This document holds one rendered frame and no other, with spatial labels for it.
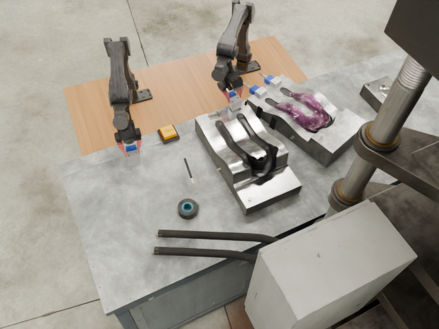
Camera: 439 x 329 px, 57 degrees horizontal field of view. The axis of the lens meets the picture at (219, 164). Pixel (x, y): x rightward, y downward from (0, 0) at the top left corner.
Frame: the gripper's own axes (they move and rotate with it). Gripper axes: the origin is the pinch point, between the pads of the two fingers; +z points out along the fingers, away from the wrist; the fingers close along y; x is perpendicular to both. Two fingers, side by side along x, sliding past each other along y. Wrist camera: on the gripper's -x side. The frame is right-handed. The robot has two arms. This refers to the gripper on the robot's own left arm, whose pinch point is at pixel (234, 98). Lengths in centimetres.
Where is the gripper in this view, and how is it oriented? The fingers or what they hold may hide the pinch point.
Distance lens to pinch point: 184.8
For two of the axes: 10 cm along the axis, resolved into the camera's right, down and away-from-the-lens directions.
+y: 9.0, -4.1, 1.5
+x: -3.7, -5.1, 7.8
